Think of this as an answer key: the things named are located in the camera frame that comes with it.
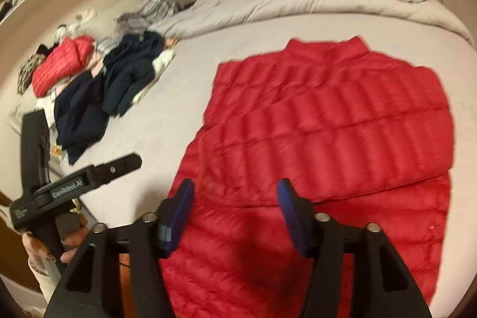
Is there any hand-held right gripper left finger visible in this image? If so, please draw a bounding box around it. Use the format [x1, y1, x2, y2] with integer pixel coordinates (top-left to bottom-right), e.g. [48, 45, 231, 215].
[44, 178, 195, 318]

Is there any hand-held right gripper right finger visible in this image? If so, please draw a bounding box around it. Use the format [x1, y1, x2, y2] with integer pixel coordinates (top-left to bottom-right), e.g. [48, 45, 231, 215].
[276, 178, 433, 318]

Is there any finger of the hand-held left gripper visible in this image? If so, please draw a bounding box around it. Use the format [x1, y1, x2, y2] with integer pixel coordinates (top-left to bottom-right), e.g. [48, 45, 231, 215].
[93, 153, 143, 188]

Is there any red down jacket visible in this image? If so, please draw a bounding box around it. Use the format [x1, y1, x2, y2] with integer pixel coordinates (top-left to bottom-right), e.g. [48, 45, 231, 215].
[160, 36, 454, 318]
[32, 36, 95, 97]

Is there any person's left hand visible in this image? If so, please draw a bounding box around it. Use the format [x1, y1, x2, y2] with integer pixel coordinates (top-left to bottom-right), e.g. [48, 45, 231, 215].
[60, 214, 90, 264]

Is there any dark navy garment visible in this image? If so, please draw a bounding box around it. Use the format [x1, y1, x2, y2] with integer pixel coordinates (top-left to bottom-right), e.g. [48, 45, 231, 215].
[54, 70, 110, 165]

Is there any green patterned cloth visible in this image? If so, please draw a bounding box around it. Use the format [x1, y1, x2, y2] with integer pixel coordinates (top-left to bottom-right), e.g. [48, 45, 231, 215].
[18, 53, 45, 93]

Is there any white cloth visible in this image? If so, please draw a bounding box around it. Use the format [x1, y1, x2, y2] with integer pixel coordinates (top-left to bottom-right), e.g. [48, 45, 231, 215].
[132, 50, 176, 104]

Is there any small white plush toy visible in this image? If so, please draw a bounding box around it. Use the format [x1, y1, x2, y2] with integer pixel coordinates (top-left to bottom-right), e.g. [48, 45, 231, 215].
[56, 9, 99, 39]

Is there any plaid pillow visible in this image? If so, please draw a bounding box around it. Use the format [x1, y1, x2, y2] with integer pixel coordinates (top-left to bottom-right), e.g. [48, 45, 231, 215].
[117, 0, 179, 30]

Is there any grey duvet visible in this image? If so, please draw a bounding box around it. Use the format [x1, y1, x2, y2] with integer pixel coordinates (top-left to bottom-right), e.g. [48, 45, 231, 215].
[149, 0, 471, 43]

